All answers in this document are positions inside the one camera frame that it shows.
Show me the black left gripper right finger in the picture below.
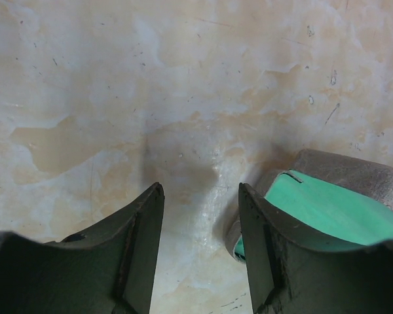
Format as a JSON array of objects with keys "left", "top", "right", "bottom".
[{"left": 238, "top": 184, "right": 393, "bottom": 313}]

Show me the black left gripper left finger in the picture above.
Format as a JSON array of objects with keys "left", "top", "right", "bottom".
[{"left": 0, "top": 183, "right": 164, "bottom": 313}]

